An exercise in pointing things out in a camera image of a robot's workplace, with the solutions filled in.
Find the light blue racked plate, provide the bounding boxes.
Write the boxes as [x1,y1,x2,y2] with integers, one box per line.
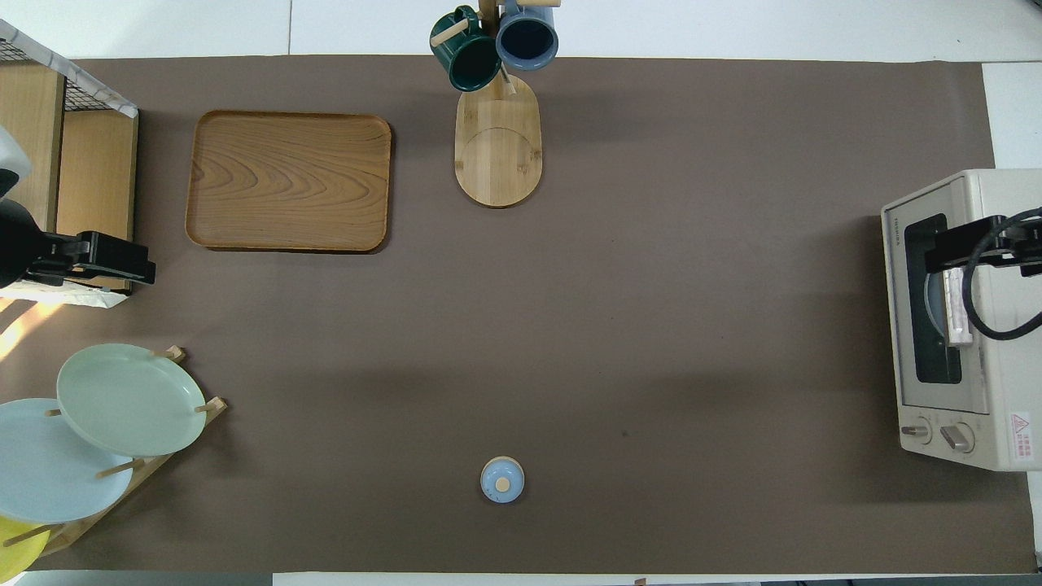
[0,397,135,525]

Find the wooden plate rack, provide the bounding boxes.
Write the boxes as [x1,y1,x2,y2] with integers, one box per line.
[0,345,228,562]

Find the blue mug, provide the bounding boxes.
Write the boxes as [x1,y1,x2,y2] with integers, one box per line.
[495,0,560,72]

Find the wooden mug tree stand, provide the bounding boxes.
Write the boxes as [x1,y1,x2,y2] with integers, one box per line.
[430,0,563,209]

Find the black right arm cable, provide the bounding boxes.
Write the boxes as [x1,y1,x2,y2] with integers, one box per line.
[964,207,1042,340]

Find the beige toaster oven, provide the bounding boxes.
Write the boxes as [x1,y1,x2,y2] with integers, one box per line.
[881,168,1042,473]

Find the small blue lid wooden knob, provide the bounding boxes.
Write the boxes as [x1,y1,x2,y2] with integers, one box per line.
[479,456,526,505]

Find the wooden shelf with wire mesh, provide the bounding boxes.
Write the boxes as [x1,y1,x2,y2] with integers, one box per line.
[0,18,139,308]

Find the yellow plate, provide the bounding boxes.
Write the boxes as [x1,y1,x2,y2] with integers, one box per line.
[0,515,48,580]

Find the dark green mug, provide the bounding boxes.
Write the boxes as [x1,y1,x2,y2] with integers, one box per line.
[430,6,502,92]

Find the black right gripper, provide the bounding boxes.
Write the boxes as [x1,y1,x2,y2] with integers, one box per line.
[926,215,1042,278]

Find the rectangular wooden tray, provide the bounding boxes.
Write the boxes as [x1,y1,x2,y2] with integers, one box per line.
[185,110,393,253]

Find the toaster oven glass door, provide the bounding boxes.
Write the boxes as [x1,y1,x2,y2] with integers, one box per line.
[882,181,990,416]

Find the pale green plate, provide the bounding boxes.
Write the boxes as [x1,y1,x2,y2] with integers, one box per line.
[56,343,208,458]

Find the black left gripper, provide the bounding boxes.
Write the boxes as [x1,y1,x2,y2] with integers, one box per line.
[0,201,157,287]

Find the brown paper table mat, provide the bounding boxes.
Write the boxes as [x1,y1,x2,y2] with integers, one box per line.
[0,55,1036,575]

